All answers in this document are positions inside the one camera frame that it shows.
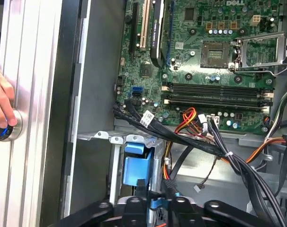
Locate black expansion slot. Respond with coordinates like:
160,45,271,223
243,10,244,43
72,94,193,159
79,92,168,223
128,1,140,55

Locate open black PC case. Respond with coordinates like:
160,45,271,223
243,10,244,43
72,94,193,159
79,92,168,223
60,0,287,227

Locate white four pin power socket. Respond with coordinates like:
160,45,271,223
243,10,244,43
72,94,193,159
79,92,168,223
251,14,262,27

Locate thick black wire bundle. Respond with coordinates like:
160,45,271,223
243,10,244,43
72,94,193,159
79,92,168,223
112,98,287,227

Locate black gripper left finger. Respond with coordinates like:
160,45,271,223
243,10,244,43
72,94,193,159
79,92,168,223
48,195,148,227

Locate CPU socket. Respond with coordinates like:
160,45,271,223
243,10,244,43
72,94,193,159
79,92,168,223
201,39,231,70

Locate orange red wire bundle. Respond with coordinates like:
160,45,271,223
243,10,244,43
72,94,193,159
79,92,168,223
175,107,206,137

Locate round black tool blue ring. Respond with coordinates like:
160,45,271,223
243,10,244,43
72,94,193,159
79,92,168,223
0,109,24,142

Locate metal locking lever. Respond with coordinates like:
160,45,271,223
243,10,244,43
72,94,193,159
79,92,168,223
229,62,287,77

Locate red orange disk power wire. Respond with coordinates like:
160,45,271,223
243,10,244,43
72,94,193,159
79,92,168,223
161,140,181,198

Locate blue expansion slot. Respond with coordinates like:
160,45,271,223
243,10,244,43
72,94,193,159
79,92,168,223
165,0,175,69

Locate white expansion slot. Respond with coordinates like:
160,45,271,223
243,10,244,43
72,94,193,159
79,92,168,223
139,0,151,52

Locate black square chipset chip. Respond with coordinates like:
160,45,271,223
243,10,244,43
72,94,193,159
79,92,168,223
140,62,154,78

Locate metal socket cover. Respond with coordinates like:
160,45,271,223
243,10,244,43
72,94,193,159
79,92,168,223
233,30,287,72

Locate grey white wires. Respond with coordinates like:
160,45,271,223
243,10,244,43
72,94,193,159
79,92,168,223
263,84,287,143

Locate black RAM slot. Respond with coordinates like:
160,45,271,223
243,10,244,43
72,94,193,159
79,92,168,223
161,81,276,93
162,94,272,107
168,99,271,112
168,86,276,98

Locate black disk wire blue tab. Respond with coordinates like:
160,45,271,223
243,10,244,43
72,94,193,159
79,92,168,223
148,145,198,211

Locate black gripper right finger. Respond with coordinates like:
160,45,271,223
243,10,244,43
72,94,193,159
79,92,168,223
171,195,281,227

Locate grey metal disk bay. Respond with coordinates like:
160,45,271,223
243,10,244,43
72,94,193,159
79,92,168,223
76,131,163,205

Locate black graphics card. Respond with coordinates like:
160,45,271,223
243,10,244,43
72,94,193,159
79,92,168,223
149,0,168,70

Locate person's hand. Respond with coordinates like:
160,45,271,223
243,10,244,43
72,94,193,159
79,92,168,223
0,67,18,128

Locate green Dell motherboard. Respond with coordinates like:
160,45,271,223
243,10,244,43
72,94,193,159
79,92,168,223
113,0,284,136

